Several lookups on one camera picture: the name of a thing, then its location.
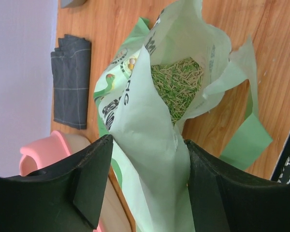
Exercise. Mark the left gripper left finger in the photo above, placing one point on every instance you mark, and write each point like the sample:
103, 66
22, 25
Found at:
66, 196

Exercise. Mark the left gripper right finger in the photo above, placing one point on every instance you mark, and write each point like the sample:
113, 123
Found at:
226, 199

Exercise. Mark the pink litter box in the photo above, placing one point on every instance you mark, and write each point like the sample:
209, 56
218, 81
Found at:
57, 146

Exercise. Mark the green litter bag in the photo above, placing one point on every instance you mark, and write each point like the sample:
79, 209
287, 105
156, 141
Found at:
151, 160

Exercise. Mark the grey metal scoop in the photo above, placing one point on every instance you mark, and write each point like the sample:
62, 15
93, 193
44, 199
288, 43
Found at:
71, 3

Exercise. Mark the green cat litter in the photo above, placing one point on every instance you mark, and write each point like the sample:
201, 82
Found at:
177, 84

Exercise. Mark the dark checked folded cloth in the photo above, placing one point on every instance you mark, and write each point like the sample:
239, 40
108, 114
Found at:
71, 65

